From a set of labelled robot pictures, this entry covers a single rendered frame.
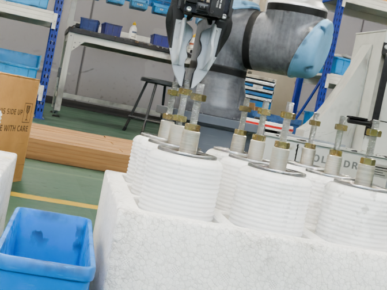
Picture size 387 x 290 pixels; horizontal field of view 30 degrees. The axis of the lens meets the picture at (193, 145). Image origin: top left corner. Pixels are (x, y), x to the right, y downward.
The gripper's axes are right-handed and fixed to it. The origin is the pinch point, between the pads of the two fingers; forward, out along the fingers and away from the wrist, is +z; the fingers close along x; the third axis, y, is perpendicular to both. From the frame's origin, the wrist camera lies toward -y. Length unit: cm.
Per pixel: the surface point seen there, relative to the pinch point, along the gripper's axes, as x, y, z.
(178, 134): 0.2, 1.7, 8.1
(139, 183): -3.9, 3.2, 15.7
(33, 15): -93, -434, -38
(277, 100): 131, -620, -18
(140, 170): -4.1, 3.0, 13.8
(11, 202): -31, -72, 35
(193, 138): 1.4, 13.5, 7.6
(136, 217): -3.8, 20.6, 17.4
